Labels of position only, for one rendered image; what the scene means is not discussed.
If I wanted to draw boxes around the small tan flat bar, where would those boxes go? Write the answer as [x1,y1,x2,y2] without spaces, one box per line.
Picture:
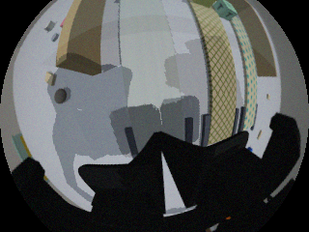
[45,71,57,86]

